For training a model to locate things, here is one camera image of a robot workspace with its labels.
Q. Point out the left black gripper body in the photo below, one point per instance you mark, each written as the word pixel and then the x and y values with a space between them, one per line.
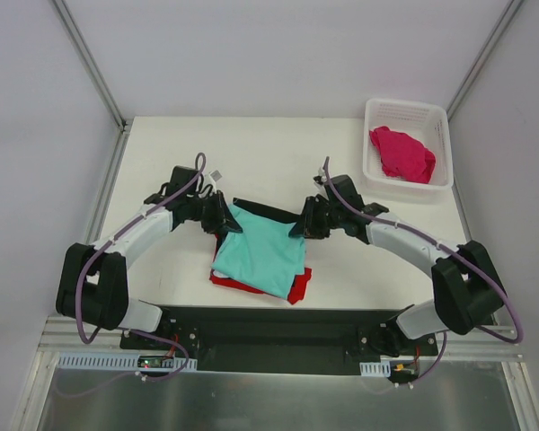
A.
pixel 214 212

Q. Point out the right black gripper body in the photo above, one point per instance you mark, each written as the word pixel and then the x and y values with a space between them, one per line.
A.
pixel 317 216

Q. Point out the teal t shirt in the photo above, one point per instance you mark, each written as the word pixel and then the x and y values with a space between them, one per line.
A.
pixel 276 283

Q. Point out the red t shirt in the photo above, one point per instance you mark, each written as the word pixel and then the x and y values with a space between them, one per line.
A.
pixel 296 294

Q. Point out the white plastic basket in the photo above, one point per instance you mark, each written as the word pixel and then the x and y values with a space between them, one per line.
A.
pixel 422 121

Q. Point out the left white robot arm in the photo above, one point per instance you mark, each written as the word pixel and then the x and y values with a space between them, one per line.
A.
pixel 93 287

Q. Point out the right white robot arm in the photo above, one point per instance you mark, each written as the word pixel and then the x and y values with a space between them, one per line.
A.
pixel 465 284

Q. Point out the magenta t shirt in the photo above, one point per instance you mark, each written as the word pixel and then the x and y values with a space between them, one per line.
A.
pixel 402 156

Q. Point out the left aluminium frame post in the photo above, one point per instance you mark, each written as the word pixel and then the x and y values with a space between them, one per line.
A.
pixel 85 55

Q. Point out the aluminium frame post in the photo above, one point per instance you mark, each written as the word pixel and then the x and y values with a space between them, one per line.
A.
pixel 85 55
pixel 497 33

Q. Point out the right white cable duct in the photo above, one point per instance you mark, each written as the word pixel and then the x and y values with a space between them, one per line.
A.
pixel 375 369

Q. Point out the white cable duct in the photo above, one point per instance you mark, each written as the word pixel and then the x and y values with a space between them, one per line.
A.
pixel 125 362
pixel 375 369

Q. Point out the left white cable duct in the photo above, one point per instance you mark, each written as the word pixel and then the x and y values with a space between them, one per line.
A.
pixel 125 362

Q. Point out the right aluminium frame post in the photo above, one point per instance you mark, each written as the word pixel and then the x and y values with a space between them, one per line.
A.
pixel 497 33

